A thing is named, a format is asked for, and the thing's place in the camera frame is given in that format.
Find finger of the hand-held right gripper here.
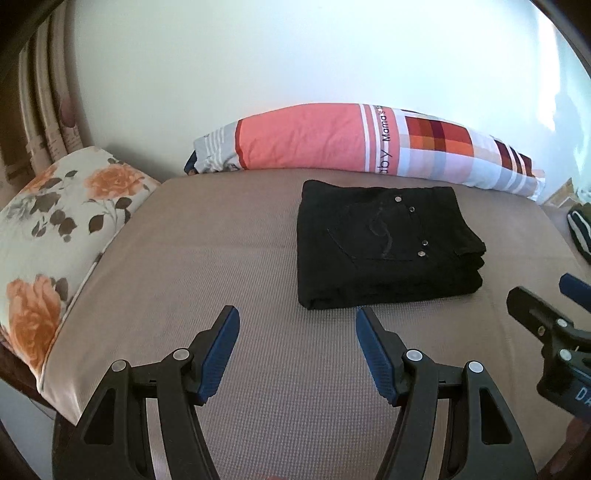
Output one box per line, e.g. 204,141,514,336
505,286,591,365
558,272,591,298

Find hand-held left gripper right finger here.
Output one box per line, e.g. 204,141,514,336
355,307,539,480

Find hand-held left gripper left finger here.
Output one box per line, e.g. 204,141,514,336
52,305,241,480

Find black pants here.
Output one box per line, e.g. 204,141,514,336
295,180,488,311

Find dark green striped cloth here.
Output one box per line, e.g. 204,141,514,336
567,203,591,265

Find grey woven bed mat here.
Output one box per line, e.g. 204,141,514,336
39,166,591,480

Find floral print pillow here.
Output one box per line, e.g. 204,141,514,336
0,147,162,425

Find pink checked long pillow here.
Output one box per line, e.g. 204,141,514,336
185,102,546,201

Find beige curtain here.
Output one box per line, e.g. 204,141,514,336
0,9,93,195

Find dark wooden bed frame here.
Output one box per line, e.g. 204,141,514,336
0,339,58,418

